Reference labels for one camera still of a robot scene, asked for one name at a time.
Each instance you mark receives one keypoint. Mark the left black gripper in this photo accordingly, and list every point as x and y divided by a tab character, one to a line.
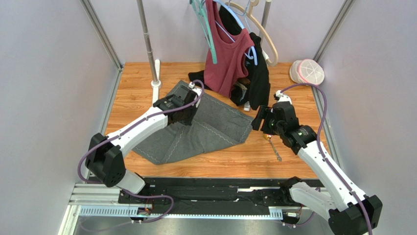
188	121

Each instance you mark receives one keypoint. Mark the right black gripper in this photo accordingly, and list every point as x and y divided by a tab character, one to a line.
259	118

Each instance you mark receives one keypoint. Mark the iridescent gold spoon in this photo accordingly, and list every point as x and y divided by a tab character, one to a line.
269	139

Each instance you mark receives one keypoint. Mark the grey cloth napkin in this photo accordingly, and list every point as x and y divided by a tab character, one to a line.
215	126

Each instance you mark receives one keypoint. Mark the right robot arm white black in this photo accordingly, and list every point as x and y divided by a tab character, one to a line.
347	209

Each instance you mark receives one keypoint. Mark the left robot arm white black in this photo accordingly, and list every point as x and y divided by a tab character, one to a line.
105	157

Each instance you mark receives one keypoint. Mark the white rack foot right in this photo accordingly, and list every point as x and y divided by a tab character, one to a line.
247	106

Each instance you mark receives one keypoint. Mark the white rack base foot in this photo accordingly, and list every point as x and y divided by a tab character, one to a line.
156	83

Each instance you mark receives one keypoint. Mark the black t-shirt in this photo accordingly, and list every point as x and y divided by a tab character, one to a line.
255	87

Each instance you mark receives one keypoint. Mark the maroon tank top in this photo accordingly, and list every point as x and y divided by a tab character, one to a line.
231	42

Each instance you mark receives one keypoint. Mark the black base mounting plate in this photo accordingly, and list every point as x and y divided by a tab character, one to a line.
212	196

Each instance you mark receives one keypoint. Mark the teal plastic hanger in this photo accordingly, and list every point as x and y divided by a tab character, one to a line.
202	17

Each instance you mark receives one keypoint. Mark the grey rack pole left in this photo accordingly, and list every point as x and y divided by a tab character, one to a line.
145	32

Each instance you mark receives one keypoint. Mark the grey rack pole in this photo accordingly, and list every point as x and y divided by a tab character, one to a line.
145	32
266	13

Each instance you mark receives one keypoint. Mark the beige wooden hanger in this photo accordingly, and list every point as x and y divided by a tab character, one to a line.
247	13

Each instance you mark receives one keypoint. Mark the grey rack pole right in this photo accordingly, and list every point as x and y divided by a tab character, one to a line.
266	13

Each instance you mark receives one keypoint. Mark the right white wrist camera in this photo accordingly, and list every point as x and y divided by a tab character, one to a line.
279	96

